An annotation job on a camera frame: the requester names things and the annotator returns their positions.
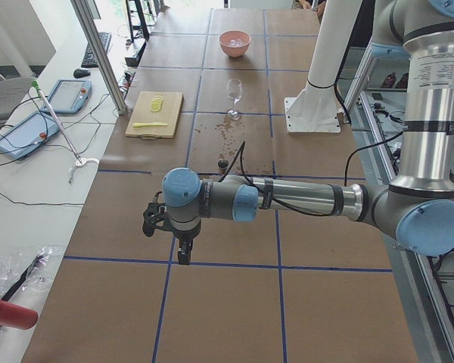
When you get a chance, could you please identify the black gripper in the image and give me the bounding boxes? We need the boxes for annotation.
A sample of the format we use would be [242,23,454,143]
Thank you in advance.
[174,230,197,265]

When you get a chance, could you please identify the steel jigger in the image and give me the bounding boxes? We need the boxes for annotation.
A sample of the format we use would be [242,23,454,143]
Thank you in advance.
[217,160,229,172]

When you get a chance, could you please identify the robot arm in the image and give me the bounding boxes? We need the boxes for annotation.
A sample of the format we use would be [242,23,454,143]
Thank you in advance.
[143,1,454,265]

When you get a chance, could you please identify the clear wine glass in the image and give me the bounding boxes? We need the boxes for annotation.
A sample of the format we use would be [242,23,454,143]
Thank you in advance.
[226,79,243,120]

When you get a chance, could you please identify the clear ice cubes pile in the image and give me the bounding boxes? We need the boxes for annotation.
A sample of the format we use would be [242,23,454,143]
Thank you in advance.
[227,38,246,48]

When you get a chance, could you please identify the yellow plastic knife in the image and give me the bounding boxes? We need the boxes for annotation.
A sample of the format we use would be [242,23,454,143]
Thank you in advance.
[132,122,169,128]

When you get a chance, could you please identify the wooden cutting board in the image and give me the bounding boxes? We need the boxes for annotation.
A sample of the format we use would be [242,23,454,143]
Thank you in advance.
[125,92,183,138]

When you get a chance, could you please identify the crumpled clear plastic bag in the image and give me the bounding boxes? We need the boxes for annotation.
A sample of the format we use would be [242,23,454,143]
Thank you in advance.
[0,245,65,299]

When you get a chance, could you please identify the far blue teach pendant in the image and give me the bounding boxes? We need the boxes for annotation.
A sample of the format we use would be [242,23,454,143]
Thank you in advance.
[47,79,92,115]

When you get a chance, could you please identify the blue teach pendant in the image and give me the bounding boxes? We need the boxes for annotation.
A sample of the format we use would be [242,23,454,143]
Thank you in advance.
[0,111,59,160]
[47,79,92,115]

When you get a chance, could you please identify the red bottle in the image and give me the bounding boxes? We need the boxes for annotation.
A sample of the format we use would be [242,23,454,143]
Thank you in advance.
[0,299,39,330]

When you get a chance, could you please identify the near blue teach pendant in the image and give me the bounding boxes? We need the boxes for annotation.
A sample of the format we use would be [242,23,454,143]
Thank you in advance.
[0,111,59,160]

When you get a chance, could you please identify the black computer mouse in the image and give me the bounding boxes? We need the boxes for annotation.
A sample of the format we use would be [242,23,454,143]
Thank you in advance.
[73,68,91,79]

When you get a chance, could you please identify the black keyboard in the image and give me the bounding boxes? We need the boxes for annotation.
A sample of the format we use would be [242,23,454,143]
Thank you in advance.
[80,31,113,69]

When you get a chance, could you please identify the pink bowl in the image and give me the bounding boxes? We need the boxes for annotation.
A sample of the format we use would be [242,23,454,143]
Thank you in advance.
[219,30,251,57]

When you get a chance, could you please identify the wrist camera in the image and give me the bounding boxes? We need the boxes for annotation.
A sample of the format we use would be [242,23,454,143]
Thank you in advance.
[142,191,171,237]

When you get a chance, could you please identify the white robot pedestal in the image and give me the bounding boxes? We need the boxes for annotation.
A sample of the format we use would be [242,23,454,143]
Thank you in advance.
[285,0,362,133]

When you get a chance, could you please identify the aluminium frame post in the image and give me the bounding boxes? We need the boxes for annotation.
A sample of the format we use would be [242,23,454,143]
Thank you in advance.
[70,0,128,115]

